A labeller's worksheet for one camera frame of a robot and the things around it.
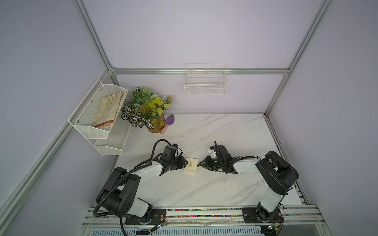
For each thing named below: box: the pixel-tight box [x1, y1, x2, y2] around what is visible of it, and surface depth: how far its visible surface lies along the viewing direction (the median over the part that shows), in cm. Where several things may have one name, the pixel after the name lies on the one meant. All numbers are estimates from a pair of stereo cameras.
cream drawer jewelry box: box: [183, 156, 199, 174], surface depth 90 cm
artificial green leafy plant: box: [121, 86, 174, 129], surface depth 94 cm
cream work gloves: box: [93, 91, 127, 129], surface depth 79 cm
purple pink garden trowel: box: [159, 114, 175, 135], surface depth 117 cm
